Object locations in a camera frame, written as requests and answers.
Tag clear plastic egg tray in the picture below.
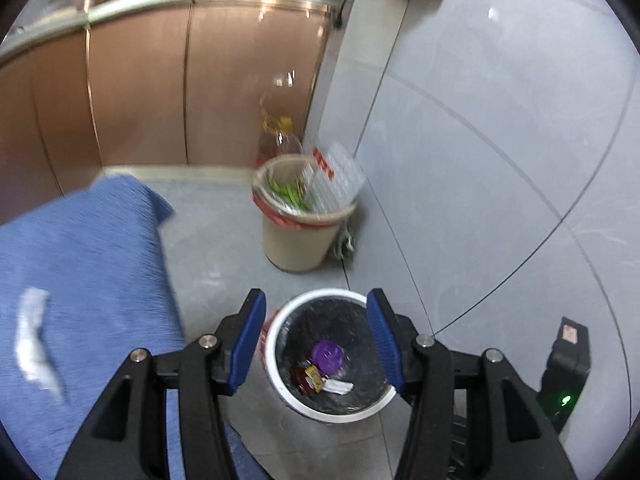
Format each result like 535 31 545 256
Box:
300 142 368 211

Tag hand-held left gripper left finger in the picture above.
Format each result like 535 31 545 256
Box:
55 287 268 480

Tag white trash bin black liner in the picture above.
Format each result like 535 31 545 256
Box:
262 287 401 423

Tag purple round lid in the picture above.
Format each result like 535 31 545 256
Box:
310 339 346 376

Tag green vegetable scraps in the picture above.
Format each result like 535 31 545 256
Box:
267 170 313 211

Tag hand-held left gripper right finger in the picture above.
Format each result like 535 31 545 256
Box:
366 287 578 480

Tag blue cloth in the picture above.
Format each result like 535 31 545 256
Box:
0 175 271 480

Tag copper kitchen cabinet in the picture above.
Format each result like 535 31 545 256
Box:
0 0 333 226

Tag crumpled white tissue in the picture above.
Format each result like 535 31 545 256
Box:
14 287 66 401

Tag cooking oil bottle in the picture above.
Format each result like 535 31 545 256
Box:
257 115 306 166

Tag red yellow snack wrapper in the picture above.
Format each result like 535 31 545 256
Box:
292 364 326 395

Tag dark crumpled wrapper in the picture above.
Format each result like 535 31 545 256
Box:
334 225 357 261

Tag beige trash bin red liner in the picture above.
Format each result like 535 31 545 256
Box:
251 154 358 273

